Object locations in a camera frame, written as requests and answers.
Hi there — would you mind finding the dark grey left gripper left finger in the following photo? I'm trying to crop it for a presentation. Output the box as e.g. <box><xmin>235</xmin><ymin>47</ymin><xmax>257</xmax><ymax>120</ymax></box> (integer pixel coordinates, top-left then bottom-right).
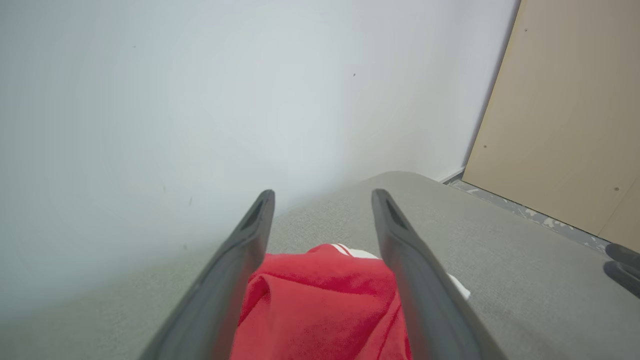
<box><xmin>139</xmin><ymin>189</ymin><xmax>276</xmax><ymax>360</ymax></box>

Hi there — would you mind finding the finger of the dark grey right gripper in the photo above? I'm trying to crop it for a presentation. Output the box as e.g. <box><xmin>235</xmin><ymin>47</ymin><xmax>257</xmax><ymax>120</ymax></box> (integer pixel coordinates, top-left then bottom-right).
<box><xmin>606</xmin><ymin>243</ymin><xmax>640</xmax><ymax>268</ymax></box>
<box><xmin>603</xmin><ymin>261</ymin><xmax>640</xmax><ymax>299</ymax></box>

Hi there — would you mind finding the white wall baseboard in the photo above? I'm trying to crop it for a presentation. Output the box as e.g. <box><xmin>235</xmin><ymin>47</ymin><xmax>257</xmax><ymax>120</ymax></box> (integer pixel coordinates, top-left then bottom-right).
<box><xmin>437</xmin><ymin>166</ymin><xmax>466</xmax><ymax>184</ymax></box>

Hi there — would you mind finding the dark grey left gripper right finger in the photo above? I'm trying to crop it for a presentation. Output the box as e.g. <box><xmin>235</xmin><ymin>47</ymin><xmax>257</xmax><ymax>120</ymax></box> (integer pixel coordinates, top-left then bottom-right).
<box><xmin>371</xmin><ymin>188</ymin><xmax>508</xmax><ymax>360</ymax></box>

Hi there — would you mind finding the beige wooden panel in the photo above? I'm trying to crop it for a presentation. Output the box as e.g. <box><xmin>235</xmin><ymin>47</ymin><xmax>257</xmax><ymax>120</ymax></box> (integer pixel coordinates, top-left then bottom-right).
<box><xmin>462</xmin><ymin>0</ymin><xmax>640</xmax><ymax>253</ymax></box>

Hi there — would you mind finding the red Bulls 23 jersey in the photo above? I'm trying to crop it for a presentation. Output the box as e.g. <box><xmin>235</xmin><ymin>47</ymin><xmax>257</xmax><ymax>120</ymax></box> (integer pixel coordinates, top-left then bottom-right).
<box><xmin>230</xmin><ymin>243</ymin><xmax>471</xmax><ymax>360</ymax></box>

